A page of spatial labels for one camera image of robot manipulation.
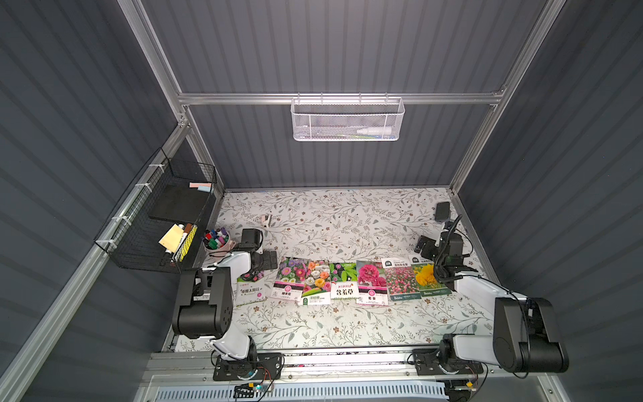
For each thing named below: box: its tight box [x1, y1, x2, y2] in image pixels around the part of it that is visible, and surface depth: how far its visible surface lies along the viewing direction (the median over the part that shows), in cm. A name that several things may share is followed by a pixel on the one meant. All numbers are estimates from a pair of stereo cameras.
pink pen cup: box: [202, 226, 237, 258], surface depth 90 cm
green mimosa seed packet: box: [329, 262, 360, 299], surface depth 93 cm
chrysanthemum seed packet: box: [270, 256, 310, 302], surface depth 93 cm
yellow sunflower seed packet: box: [407, 252, 453, 297], surface depth 93 cm
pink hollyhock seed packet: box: [356, 259, 389, 305], surface depth 93 cm
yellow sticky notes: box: [158, 223, 185, 253], surface depth 71 cm
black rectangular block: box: [434, 201, 451, 221], surface depth 111 cm
